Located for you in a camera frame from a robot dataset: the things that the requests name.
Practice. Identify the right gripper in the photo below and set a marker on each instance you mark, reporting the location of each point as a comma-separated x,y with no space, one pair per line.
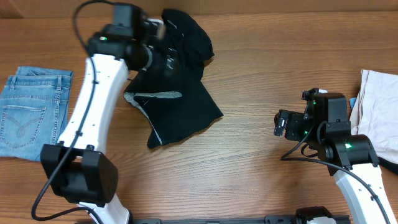
280,122

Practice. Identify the blue patterned cloth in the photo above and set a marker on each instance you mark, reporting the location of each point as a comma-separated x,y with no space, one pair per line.
352,102

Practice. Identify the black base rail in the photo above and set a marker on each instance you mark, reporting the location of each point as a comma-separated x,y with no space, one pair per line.
236,220

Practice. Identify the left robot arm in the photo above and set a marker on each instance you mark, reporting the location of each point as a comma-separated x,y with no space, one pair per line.
76,166

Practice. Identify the black garment under white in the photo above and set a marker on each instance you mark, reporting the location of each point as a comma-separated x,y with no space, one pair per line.
389,165

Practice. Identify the white folded garment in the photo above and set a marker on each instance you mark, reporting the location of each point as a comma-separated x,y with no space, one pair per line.
374,113

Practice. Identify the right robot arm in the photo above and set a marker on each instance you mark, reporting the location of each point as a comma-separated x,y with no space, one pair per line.
351,160

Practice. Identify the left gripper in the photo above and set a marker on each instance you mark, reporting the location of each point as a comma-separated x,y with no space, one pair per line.
158,67

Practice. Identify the black shorts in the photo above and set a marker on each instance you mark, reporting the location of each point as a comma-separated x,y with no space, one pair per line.
172,97

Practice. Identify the blue denim jeans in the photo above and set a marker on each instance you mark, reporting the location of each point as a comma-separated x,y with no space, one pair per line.
34,110

